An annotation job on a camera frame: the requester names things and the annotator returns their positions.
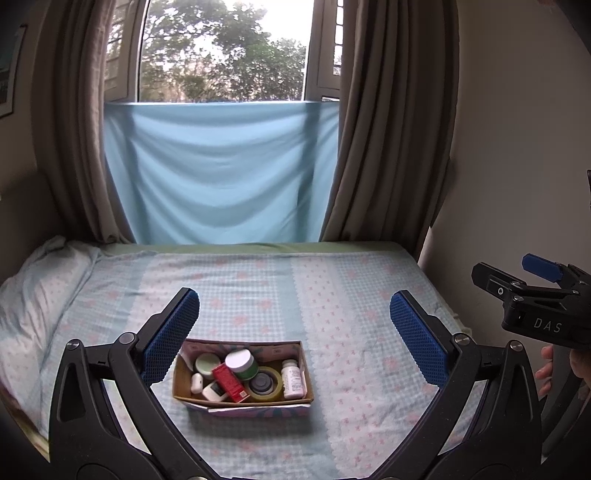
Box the bow printed bed sheet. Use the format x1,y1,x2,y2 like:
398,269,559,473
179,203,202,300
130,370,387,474
0,249,472,480

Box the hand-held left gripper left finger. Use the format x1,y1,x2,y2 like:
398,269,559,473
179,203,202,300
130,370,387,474
48,287,208,480

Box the person's right hand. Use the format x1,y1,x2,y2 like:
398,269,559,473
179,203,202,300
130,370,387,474
534,345,591,398

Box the brown curtain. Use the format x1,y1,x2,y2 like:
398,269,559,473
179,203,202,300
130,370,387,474
318,0,461,259
33,0,151,245

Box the light blue cloth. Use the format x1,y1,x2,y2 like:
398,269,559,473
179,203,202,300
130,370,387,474
103,100,341,245

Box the cardboard box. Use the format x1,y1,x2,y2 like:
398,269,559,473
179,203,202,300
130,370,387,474
172,339,315,418

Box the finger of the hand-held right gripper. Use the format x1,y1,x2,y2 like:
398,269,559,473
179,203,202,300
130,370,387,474
471,261,529,297
521,252,583,296

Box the window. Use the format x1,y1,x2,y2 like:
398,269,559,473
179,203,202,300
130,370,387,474
105,0,346,104

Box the white round jar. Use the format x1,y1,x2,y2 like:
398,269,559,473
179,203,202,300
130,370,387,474
194,353,223,376

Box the printed pillow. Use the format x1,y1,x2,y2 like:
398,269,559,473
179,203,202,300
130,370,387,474
0,235,101,398

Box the white pill bottle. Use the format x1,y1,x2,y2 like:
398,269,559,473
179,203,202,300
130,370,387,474
281,359,306,400

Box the green label white jar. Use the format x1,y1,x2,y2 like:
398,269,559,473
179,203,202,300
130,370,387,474
225,349,259,381

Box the red carton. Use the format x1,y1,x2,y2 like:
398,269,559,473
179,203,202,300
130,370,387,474
211,363,249,404

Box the yellow tape roll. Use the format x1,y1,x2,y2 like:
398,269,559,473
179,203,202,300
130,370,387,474
243,366,283,402

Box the wall poster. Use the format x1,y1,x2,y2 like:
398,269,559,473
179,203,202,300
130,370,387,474
0,24,27,121

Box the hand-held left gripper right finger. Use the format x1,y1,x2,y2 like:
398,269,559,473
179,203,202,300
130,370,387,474
373,289,544,480

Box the trees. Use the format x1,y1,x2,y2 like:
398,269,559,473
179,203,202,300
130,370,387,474
139,0,308,103

